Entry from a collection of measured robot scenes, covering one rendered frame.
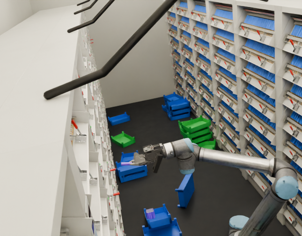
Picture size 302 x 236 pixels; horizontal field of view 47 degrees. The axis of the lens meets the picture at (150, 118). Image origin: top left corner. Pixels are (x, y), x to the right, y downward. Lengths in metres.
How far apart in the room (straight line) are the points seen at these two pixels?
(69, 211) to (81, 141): 0.51
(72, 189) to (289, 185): 1.44
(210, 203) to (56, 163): 2.76
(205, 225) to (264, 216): 1.02
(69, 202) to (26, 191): 0.23
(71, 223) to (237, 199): 2.65
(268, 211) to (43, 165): 1.67
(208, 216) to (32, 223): 2.75
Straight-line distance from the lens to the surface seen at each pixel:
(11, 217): 0.55
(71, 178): 0.77
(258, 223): 2.22
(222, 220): 3.15
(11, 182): 0.63
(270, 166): 2.15
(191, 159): 2.05
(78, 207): 0.81
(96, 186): 1.38
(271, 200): 2.11
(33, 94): 1.11
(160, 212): 3.29
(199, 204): 3.33
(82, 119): 1.46
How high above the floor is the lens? 2.04
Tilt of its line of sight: 23 degrees down
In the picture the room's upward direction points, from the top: 9 degrees counter-clockwise
